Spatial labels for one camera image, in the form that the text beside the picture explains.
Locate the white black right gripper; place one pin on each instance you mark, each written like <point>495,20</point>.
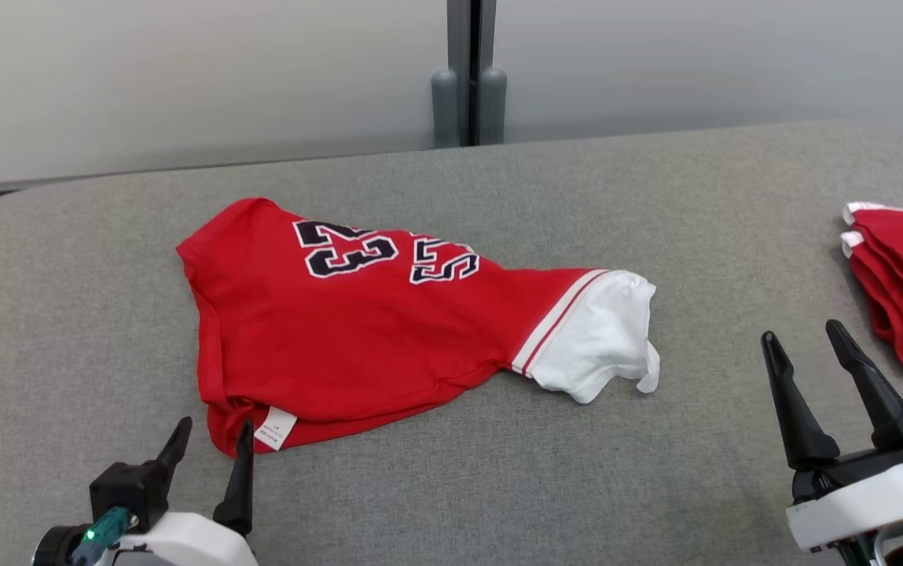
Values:
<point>868,503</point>

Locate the grey partition post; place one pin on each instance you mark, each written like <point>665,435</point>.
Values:
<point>445,102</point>

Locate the red jersey white sleeves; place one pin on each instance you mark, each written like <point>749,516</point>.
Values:
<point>357,338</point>

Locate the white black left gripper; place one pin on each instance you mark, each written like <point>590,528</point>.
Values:
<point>184,542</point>

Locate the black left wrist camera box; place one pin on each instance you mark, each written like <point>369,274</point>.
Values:
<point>129,491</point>

